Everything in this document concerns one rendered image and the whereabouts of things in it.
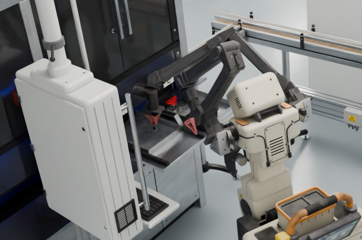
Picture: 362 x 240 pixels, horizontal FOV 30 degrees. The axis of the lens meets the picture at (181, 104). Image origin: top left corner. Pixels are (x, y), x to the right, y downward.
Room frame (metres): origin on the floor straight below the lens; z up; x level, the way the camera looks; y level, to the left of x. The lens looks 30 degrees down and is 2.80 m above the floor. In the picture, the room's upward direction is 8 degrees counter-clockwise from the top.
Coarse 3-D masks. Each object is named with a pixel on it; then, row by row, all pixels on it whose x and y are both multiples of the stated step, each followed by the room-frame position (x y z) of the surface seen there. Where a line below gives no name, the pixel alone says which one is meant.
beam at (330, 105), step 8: (304, 88) 3.86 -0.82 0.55; (312, 96) 3.74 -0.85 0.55; (320, 96) 3.73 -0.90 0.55; (328, 96) 3.72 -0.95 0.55; (336, 96) 3.70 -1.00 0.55; (312, 104) 3.75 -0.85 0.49; (320, 104) 3.70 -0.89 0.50; (328, 104) 3.66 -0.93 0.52; (336, 104) 3.62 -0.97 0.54; (344, 104) 3.59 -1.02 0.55; (352, 104) 3.58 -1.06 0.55; (360, 104) 3.57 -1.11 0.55; (320, 112) 3.71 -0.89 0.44; (328, 112) 3.66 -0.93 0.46; (336, 112) 3.62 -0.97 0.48
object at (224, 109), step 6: (198, 90) 3.37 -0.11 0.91; (198, 96) 3.36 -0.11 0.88; (204, 96) 3.34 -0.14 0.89; (222, 102) 3.24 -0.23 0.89; (228, 102) 3.21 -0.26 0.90; (186, 108) 3.24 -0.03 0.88; (222, 108) 3.19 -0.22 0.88; (228, 108) 3.12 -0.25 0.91; (174, 114) 3.16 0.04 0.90; (180, 114) 3.18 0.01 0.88; (186, 114) 3.17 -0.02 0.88; (222, 114) 3.09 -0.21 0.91
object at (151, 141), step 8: (136, 112) 3.24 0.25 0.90; (128, 120) 3.19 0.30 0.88; (136, 120) 3.18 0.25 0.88; (144, 120) 3.17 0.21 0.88; (160, 120) 3.11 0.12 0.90; (128, 128) 3.11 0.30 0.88; (144, 128) 3.09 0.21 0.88; (152, 128) 3.08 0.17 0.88; (160, 128) 3.07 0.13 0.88; (168, 128) 3.06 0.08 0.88; (176, 128) 3.03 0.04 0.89; (128, 136) 3.03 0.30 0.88; (144, 136) 3.01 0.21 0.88; (152, 136) 3.00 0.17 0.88; (160, 136) 2.99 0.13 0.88; (168, 136) 2.93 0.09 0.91; (128, 144) 2.92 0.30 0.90; (144, 144) 2.94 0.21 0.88; (152, 144) 2.93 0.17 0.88; (160, 144) 2.89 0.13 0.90; (152, 152) 2.84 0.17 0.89
